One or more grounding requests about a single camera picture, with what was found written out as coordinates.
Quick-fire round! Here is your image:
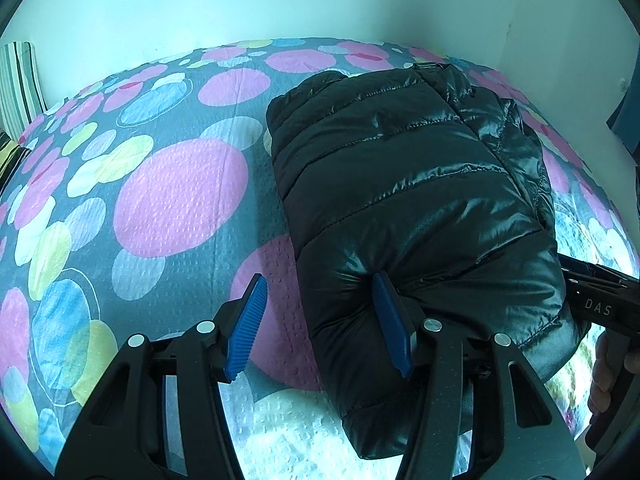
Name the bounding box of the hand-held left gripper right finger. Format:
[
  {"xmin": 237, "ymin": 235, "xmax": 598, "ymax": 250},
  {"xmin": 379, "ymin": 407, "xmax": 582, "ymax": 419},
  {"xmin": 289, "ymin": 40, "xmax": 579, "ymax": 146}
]
[{"xmin": 372, "ymin": 270, "xmax": 586, "ymax": 480}]

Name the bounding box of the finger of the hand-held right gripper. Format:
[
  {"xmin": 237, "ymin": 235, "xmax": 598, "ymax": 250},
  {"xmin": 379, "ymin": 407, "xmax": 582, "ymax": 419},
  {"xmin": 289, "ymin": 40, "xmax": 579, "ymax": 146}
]
[{"xmin": 556, "ymin": 254, "xmax": 613, "ymax": 293}]

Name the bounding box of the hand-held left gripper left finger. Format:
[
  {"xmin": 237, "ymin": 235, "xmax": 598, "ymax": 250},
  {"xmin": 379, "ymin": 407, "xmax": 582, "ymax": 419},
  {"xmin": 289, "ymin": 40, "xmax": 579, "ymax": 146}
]
[{"xmin": 54, "ymin": 274, "xmax": 268, "ymax": 480}]

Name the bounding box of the black puffer jacket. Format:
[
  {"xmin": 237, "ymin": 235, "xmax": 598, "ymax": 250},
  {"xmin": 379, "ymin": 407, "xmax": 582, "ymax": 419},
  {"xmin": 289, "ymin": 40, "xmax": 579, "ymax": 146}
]
[{"xmin": 265, "ymin": 62, "xmax": 592, "ymax": 461}]

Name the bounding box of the person's right hand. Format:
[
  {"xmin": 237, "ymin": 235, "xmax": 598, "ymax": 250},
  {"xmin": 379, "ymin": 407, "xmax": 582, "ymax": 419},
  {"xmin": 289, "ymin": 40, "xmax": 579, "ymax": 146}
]
[{"xmin": 590, "ymin": 332, "xmax": 632, "ymax": 417}]

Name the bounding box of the grey bedspread with coloured circles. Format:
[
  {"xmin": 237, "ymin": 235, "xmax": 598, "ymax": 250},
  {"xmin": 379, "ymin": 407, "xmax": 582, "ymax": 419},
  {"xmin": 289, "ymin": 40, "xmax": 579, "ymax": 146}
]
[{"xmin": 0, "ymin": 37, "xmax": 640, "ymax": 480}]

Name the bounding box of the dark object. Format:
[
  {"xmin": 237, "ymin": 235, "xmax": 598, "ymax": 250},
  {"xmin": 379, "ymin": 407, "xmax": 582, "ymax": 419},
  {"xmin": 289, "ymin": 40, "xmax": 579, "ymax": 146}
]
[{"xmin": 605, "ymin": 77, "xmax": 640, "ymax": 153}]

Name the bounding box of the dark striped cloth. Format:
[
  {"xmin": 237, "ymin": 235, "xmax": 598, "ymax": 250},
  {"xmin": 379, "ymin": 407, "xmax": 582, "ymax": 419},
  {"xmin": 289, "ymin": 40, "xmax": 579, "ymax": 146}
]
[{"xmin": 0, "ymin": 130, "xmax": 28, "ymax": 201}]

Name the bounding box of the striped pillow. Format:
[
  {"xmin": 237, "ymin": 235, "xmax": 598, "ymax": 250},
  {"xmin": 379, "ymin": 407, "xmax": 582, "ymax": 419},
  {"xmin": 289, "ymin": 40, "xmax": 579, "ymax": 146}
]
[{"xmin": 0, "ymin": 42, "xmax": 47, "ymax": 133}]

